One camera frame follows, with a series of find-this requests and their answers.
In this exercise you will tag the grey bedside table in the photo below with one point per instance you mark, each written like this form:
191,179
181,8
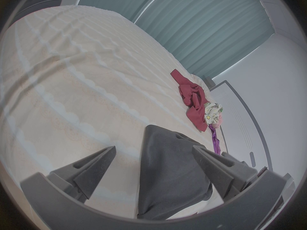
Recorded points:
210,83

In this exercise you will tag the purple garment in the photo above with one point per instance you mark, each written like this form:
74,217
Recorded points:
215,142

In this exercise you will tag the white printed garment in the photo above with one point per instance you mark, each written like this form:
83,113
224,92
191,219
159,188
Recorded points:
212,112

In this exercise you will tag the cream pillow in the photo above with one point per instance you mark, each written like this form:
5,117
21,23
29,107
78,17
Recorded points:
202,83

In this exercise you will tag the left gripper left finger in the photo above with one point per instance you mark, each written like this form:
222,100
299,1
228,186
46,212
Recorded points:
93,174

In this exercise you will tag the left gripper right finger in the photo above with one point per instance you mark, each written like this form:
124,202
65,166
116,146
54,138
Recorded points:
215,169

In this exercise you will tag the dark red garment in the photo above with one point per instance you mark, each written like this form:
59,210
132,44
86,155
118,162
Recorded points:
196,109

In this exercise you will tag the black T-shirt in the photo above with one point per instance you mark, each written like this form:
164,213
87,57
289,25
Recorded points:
168,176

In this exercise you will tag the bed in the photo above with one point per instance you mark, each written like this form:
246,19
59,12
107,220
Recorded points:
72,92

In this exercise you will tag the pink garment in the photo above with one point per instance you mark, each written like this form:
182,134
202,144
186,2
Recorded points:
219,122

